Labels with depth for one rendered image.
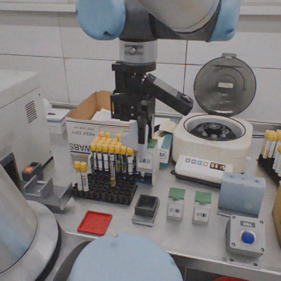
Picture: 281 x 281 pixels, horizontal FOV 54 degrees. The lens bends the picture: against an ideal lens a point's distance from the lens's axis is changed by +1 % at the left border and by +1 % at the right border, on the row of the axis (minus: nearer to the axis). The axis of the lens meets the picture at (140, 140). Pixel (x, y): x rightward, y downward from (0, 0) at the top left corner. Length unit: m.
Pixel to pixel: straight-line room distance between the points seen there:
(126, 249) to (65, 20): 1.05
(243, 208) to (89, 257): 0.53
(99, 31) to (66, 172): 0.59
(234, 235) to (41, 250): 0.43
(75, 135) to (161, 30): 0.63
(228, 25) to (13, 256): 0.35
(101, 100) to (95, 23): 0.79
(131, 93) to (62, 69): 0.75
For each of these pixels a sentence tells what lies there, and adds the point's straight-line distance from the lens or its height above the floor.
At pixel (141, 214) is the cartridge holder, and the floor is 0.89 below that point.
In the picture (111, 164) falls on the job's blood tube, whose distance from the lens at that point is 0.76.
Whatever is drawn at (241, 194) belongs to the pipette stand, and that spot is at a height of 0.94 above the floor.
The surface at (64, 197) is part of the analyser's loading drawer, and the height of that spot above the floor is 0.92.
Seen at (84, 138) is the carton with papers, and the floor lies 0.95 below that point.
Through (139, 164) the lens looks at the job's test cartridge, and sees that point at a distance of 0.64.
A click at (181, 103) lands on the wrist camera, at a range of 0.56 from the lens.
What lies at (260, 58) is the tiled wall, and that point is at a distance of 1.15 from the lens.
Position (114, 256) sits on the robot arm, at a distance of 0.32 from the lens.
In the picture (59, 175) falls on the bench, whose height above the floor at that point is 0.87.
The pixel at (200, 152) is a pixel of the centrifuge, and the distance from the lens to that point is 0.87.
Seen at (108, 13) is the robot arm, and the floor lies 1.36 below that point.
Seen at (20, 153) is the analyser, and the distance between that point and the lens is 0.86.
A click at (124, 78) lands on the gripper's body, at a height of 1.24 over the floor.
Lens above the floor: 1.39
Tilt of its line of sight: 28 degrees down
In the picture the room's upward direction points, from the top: straight up
